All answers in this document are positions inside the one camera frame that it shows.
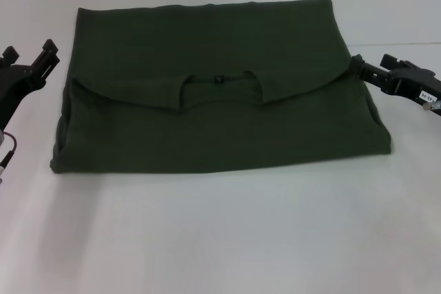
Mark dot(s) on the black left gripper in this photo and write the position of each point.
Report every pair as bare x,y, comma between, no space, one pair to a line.
19,91

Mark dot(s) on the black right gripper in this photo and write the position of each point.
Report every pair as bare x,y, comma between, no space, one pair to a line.
417,82

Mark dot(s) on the dark green t-shirt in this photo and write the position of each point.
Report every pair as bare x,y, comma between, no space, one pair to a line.
220,118

